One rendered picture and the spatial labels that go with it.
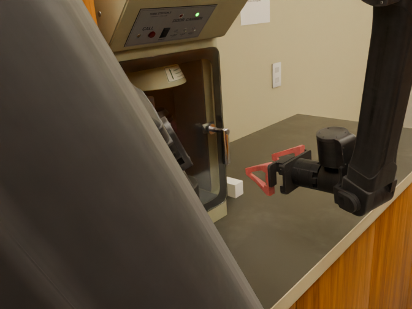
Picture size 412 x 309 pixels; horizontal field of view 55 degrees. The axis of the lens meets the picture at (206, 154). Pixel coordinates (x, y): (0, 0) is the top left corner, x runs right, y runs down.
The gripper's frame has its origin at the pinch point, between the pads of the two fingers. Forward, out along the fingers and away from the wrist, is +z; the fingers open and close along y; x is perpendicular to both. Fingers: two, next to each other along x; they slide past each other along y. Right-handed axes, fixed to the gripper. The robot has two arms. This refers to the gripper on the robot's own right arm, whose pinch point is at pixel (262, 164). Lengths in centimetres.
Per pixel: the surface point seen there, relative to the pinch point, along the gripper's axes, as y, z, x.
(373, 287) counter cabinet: -44, -8, 56
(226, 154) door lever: 0.2, 10.1, -0.9
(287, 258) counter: 2.0, -6.6, 20.5
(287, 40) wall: -105, 60, -17
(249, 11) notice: -75, 59, -33
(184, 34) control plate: 8.2, 10.9, -29.0
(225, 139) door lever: 0.1, 10.0, -4.6
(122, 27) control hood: 24.7, 8.3, -31.6
